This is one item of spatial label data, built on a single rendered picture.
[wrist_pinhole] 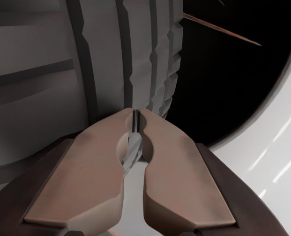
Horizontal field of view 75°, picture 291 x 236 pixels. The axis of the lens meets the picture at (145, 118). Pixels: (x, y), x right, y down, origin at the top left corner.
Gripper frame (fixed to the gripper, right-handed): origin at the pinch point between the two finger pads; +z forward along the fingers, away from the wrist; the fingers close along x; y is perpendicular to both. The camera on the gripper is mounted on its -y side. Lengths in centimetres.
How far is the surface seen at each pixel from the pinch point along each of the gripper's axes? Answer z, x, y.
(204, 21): 53, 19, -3
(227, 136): 22.8, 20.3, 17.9
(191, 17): 55, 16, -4
